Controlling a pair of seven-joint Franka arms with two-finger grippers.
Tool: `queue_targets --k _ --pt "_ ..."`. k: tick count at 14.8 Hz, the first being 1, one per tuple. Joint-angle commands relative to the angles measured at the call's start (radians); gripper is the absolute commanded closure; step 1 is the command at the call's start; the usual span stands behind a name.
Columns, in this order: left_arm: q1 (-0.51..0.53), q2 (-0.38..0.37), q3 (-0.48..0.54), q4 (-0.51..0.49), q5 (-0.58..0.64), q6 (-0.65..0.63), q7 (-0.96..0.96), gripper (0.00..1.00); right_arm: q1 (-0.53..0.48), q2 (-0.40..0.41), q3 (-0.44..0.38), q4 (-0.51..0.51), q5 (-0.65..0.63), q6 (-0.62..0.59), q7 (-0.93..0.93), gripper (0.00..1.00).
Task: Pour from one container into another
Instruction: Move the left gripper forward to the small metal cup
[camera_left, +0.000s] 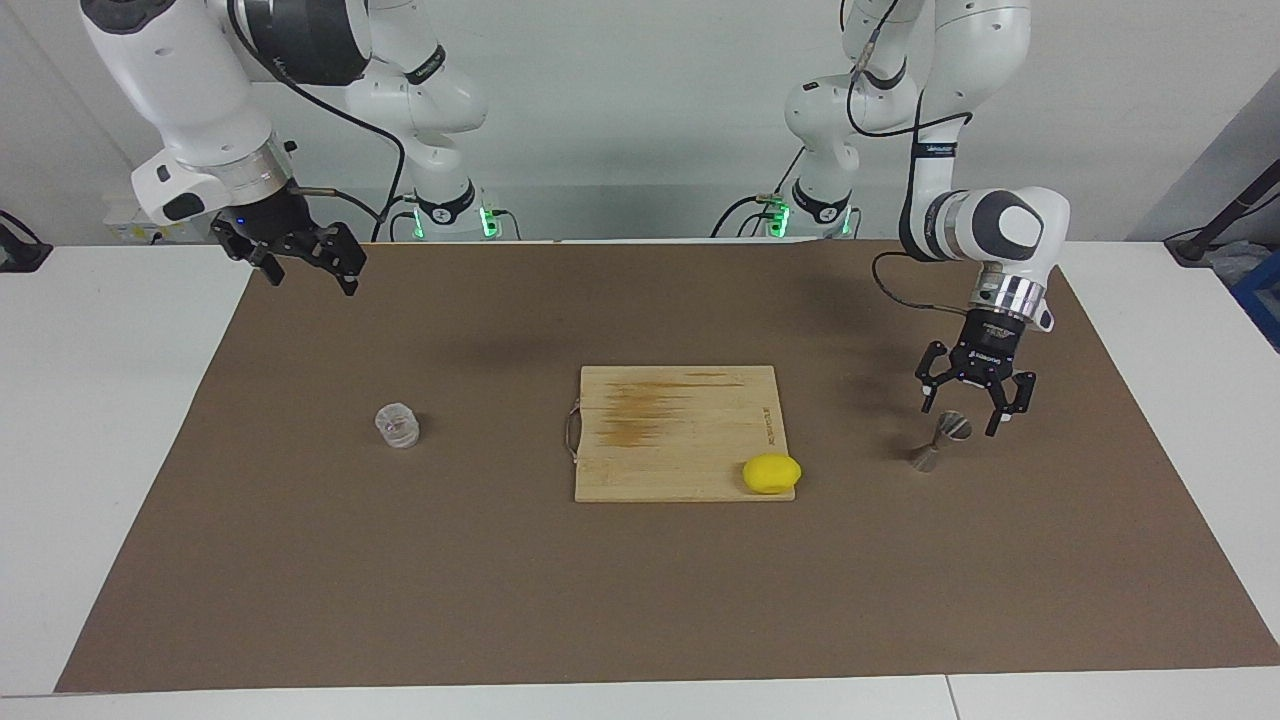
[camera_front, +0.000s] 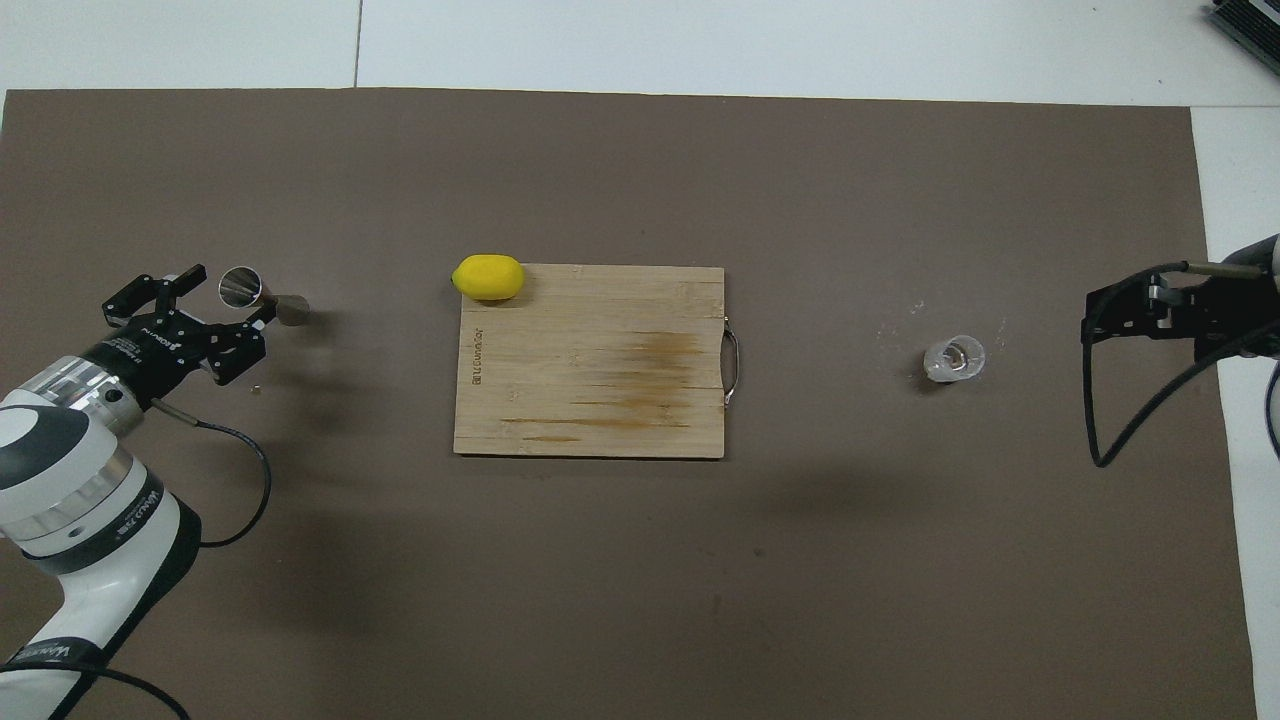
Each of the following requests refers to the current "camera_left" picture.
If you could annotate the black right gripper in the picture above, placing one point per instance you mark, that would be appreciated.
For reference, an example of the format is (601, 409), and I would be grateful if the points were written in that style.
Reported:
(265, 220)

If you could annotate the yellow lemon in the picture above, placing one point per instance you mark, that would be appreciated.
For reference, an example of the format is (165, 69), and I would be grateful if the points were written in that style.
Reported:
(772, 475)

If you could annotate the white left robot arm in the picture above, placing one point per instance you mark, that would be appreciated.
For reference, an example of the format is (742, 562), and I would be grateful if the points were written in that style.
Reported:
(1000, 225)

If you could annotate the white power box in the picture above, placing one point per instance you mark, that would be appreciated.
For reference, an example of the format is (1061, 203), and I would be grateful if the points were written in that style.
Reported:
(125, 232)

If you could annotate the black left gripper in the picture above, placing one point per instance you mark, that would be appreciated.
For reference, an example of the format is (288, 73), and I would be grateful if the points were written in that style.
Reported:
(990, 350)

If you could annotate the wooden cutting board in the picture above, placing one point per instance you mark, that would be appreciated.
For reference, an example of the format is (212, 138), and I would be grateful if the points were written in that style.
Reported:
(680, 430)

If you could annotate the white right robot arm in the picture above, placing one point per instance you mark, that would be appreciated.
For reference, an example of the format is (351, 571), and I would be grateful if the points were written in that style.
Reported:
(190, 90)

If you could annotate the black stand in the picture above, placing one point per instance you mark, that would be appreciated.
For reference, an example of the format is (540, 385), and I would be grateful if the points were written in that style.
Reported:
(1225, 215)

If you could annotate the black object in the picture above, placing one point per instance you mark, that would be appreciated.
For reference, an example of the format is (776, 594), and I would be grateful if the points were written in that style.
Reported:
(20, 255)

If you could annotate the small clear glass cup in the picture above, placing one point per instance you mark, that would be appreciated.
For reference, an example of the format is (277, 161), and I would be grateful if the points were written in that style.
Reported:
(398, 425)

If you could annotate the brown table mat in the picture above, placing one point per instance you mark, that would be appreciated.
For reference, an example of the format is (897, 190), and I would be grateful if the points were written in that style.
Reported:
(400, 580)

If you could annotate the steel double jigger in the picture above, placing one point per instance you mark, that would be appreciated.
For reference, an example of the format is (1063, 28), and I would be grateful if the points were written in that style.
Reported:
(955, 428)

